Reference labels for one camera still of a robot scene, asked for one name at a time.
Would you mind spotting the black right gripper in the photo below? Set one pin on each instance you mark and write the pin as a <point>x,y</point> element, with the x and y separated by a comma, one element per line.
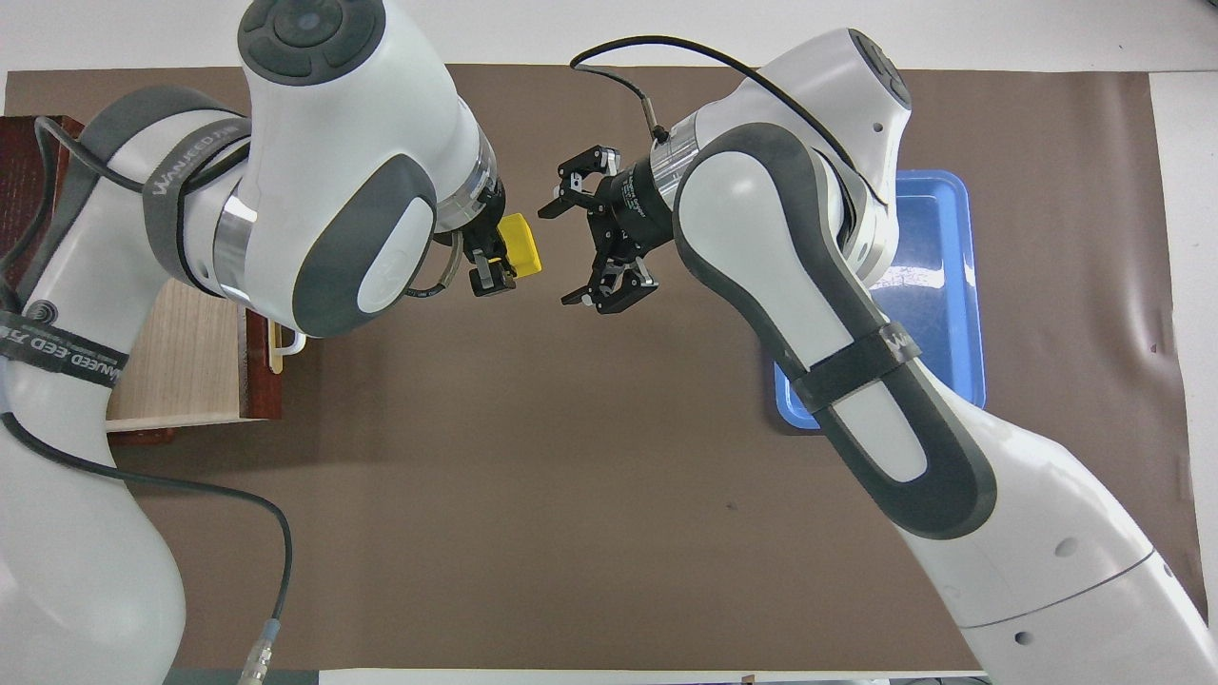
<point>638,214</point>

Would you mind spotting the yellow cube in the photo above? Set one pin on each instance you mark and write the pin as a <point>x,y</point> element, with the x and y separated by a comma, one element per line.
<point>521,245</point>

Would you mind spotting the blue plastic tray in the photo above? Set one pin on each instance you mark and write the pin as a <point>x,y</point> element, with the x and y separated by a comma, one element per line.
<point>937,285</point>

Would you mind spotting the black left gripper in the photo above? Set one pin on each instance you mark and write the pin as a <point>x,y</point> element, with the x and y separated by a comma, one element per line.
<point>471,228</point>

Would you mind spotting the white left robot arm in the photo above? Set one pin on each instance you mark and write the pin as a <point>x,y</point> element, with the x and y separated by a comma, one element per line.
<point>324,143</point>

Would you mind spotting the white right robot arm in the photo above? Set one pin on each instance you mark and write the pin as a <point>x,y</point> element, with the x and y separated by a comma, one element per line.
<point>856,333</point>

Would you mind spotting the dark wooden drawer cabinet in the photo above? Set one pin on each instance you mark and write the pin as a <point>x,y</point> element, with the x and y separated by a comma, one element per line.
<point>19,190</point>

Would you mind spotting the brown table mat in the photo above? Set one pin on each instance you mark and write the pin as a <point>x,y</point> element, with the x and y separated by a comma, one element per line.
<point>571,457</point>

